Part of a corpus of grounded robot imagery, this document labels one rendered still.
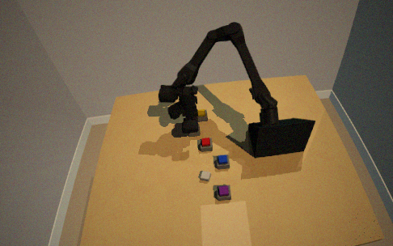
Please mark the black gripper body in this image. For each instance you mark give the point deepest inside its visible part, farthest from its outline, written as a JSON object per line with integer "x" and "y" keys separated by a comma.
{"x": 190, "y": 125}

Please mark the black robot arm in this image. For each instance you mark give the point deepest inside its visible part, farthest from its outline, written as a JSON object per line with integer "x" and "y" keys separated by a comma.
{"x": 187, "y": 75}

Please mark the beige cube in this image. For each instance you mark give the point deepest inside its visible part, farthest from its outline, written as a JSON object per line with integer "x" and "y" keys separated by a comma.
{"x": 205, "y": 175}

